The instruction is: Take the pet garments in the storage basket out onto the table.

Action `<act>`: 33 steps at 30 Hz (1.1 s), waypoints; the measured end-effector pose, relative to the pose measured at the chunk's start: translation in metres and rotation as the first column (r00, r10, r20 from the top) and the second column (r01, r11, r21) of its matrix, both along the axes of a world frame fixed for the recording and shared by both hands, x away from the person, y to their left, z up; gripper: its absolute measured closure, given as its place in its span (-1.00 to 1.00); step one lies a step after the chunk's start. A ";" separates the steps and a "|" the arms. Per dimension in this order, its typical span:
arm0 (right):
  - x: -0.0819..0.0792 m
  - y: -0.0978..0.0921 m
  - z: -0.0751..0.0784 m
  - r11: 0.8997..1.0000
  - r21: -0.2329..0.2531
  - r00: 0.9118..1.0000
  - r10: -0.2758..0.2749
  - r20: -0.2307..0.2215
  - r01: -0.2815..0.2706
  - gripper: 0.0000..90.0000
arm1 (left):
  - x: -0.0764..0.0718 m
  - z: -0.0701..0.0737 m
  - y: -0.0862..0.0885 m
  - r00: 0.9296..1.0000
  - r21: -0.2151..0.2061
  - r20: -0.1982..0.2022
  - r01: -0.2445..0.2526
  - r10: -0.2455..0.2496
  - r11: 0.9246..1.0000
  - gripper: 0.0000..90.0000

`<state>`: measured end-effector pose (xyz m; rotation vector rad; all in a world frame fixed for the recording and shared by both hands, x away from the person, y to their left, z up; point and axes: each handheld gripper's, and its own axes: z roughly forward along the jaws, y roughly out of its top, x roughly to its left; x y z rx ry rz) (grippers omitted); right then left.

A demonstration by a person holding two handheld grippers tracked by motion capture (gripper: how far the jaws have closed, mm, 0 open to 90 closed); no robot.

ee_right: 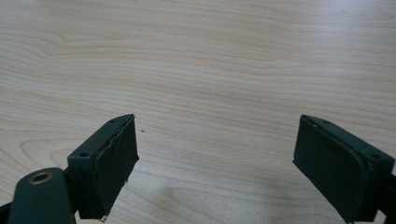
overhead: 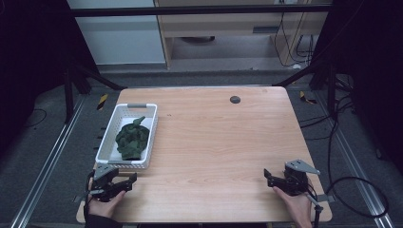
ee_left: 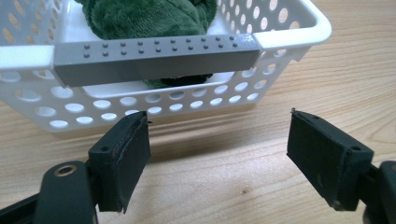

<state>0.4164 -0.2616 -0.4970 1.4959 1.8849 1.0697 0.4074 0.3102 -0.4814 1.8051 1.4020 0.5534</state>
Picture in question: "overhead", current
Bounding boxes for person's right hand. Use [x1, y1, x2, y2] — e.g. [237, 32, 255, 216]
[272, 185, 314, 222]

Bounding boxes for black curtain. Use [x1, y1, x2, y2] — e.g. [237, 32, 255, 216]
[312, 0, 403, 177]
[0, 0, 100, 160]

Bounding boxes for white plastic basket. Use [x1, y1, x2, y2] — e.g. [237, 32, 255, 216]
[95, 103, 159, 170]

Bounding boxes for yellow black striped tape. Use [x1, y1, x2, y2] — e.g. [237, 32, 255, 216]
[96, 93, 109, 111]
[298, 90, 318, 105]

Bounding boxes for right hand-held gripper cable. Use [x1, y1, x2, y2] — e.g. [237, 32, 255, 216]
[304, 184, 324, 228]

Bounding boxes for person's left hand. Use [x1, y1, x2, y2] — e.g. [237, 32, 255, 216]
[87, 189, 127, 219]

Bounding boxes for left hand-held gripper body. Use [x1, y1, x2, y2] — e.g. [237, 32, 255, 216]
[73, 162, 120, 203]

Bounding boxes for black metal stand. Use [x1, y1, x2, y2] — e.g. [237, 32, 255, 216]
[62, 60, 128, 125]
[272, 58, 354, 117]

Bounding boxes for long looped black floor cable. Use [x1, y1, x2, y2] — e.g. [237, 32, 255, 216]
[324, 94, 390, 219]

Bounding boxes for left hand-held gripper cable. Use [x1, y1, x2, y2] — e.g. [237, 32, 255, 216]
[83, 170, 97, 217]

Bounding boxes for thin black floor cable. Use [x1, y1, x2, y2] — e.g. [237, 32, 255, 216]
[24, 107, 48, 129]

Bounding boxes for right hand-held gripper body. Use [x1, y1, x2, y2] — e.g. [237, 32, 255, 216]
[282, 159, 336, 203]

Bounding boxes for black horizontal bar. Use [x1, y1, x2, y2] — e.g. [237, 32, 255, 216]
[70, 4, 333, 18]

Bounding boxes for aluminium floor rail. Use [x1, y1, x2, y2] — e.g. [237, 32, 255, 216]
[9, 94, 87, 228]
[313, 91, 396, 228]

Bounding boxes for white cabinet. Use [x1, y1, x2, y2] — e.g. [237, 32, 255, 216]
[67, 0, 167, 67]

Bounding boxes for hanging black cables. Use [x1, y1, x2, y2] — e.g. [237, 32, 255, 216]
[273, 11, 316, 68]

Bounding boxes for light wooden desk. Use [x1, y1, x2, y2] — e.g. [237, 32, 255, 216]
[153, 0, 331, 69]

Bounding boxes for dark green cloth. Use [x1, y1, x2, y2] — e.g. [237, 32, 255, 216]
[114, 115, 150, 162]

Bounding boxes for hand-held gripper cable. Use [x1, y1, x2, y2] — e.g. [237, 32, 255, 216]
[83, 170, 97, 217]
[304, 184, 324, 228]

